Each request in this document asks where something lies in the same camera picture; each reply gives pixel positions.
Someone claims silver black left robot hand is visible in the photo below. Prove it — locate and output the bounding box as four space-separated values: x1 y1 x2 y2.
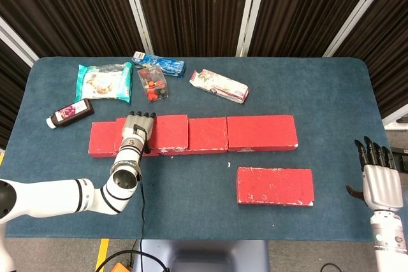
122 111 157 141

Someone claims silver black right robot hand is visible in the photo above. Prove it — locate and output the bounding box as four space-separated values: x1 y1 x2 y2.
346 136 404 212

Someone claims red painted foam brick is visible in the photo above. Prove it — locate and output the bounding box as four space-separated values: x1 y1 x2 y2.
88 121 160 158
236 166 316 206
157 117 230 155
114 114 189 155
226 115 299 153

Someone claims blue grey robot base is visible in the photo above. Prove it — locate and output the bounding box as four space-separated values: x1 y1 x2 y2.
132 239 270 272

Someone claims black device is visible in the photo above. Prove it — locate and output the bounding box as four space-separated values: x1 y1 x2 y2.
390 147 408 173

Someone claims clear plastic box with caps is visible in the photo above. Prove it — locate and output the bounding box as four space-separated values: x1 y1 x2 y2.
136 66 170 103

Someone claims teal white snack bag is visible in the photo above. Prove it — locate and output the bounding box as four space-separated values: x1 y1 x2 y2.
75 61 133 104

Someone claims blue cardboard box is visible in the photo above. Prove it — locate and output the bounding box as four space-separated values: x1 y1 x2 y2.
131 50 186 78

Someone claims white and red carton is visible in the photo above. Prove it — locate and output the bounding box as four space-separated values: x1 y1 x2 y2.
189 69 250 104

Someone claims blue felt table cover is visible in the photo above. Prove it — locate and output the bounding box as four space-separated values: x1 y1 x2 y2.
5 56 391 243

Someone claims yellow floor tape strip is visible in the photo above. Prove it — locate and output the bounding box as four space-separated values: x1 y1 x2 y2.
95 238 110 272

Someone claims orange box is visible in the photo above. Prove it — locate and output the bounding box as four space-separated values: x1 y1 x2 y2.
110 261 135 272

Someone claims white partition frame post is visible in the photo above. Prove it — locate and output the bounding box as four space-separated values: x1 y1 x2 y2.
0 17 40 68
235 0 268 57
117 0 154 58
323 0 399 58
381 106 408 130

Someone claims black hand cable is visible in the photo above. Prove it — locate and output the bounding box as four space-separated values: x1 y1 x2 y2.
95 123 170 272

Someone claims black floor cable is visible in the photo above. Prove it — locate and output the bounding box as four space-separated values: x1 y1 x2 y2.
318 262 342 272

